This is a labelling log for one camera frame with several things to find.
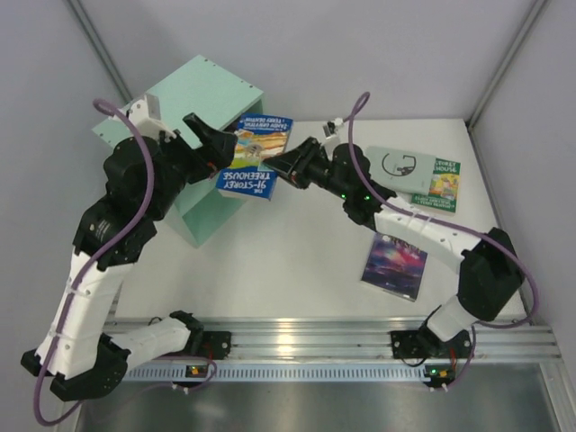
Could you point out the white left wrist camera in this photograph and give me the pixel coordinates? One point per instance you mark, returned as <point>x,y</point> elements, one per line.
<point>144,113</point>

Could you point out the aluminium mounting rail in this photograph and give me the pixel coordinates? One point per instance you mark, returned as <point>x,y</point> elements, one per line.
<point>367,340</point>

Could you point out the perforated grey cable duct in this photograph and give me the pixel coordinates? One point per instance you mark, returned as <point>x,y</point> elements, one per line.
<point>284,373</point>

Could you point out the mint green shelf cabinet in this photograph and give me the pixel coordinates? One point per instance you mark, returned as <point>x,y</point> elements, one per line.
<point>219,98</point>

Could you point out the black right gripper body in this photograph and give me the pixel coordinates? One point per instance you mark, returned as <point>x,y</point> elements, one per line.
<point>304,163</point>

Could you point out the dark Robinson Crusoe book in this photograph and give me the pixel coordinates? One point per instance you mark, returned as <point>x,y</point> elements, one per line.
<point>394,266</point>

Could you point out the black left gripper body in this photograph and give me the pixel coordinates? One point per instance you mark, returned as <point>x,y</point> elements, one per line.
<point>185,153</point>

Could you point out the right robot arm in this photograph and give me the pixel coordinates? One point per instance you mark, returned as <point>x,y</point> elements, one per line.
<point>486,264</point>

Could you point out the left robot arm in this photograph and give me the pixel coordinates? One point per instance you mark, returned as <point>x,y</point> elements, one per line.
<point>83,362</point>

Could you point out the blue 91-Storey Treehouse book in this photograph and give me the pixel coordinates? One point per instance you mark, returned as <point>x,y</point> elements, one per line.
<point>260,136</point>

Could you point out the pale green book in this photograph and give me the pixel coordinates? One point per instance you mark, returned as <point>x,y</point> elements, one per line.
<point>401,170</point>

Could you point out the green Storey Treehouse book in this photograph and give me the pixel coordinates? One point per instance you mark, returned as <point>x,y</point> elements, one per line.
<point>443,191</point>

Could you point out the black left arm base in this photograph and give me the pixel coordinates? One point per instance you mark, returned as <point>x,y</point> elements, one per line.
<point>215,345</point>

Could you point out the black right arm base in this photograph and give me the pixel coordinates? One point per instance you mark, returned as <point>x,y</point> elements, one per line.
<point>411,345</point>

